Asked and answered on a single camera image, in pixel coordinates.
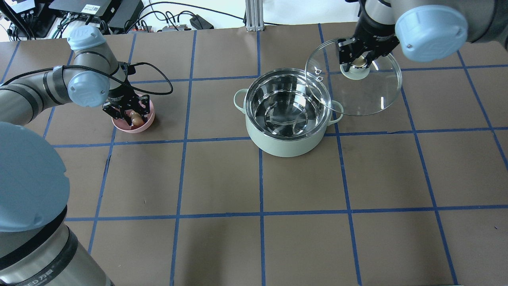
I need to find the glass pot lid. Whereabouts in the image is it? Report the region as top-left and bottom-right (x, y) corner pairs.
(305, 37), (402, 116)

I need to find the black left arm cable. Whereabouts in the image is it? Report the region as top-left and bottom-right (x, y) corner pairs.
(119, 62), (173, 96)

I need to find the black power adapter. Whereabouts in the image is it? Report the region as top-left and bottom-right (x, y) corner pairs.
(189, 14), (214, 30)

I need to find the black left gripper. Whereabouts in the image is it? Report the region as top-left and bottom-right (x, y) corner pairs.
(103, 89), (150, 128)

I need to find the brown egg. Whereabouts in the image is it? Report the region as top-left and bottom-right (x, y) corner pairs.
(129, 110), (143, 126)

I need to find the pink bowl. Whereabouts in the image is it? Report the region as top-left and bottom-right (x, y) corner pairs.
(111, 100), (155, 133)

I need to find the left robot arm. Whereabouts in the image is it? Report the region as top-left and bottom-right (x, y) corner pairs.
(0, 25), (154, 286)

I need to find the mint green pot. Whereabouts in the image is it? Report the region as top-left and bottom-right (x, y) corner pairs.
(233, 68), (344, 157)

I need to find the aluminium frame post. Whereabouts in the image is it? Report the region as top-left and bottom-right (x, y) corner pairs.
(245, 0), (265, 31)

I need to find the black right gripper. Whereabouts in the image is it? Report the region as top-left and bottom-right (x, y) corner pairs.
(337, 22), (399, 73)

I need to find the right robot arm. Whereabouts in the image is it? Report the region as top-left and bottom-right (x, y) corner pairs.
(335, 0), (508, 73)

